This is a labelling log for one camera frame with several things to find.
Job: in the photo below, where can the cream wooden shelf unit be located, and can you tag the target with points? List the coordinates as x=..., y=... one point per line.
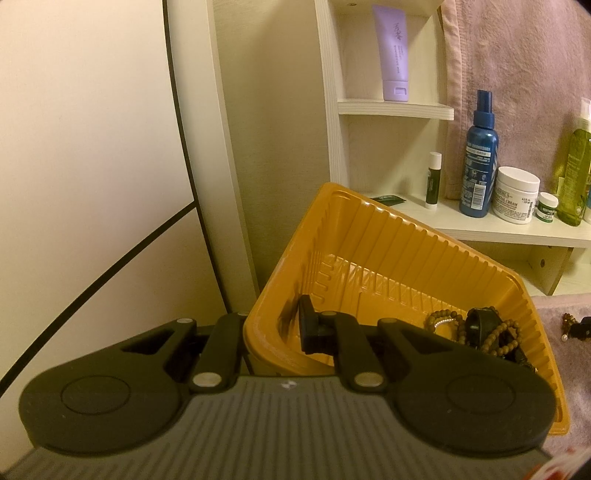
x=261, y=133

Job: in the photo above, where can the blue spray bottle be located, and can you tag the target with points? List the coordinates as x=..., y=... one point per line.
x=480, y=162

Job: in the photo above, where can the orange plastic tray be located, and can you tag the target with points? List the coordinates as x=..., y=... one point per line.
x=351, y=254

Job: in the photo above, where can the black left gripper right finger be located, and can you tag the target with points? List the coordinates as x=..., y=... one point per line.
x=340, y=336

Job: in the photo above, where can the green white lip balm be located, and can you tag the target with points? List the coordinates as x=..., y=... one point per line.
x=434, y=178

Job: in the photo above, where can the large white cream jar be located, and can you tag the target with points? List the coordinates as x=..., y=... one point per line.
x=515, y=195

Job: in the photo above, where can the dark flat packet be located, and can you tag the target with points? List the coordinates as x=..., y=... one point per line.
x=389, y=200

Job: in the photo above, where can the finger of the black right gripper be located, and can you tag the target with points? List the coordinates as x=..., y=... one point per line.
x=581, y=330

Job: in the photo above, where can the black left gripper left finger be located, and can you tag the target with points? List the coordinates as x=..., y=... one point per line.
x=218, y=363

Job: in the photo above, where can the purple tube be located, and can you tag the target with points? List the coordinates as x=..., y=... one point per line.
x=392, y=35

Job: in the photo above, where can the pink towel on wall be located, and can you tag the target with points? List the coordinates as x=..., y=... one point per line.
x=534, y=56

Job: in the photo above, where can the green olive oil bottle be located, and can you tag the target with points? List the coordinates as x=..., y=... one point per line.
x=573, y=194

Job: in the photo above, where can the small green white jar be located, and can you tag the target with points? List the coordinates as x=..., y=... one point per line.
x=546, y=207

